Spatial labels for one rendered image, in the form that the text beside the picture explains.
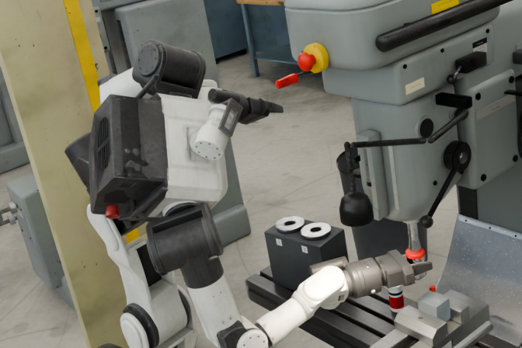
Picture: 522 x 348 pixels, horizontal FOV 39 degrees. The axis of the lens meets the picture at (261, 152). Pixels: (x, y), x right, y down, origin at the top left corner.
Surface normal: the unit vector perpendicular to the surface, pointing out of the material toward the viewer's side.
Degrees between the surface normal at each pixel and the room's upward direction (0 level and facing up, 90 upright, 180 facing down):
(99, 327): 90
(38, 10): 90
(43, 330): 0
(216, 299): 86
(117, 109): 59
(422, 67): 90
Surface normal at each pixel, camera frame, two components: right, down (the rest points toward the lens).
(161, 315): 0.68, -0.02
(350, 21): -0.39, 0.40
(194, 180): 0.52, -0.38
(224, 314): 0.47, 0.17
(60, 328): -0.17, -0.92
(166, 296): 0.73, 0.21
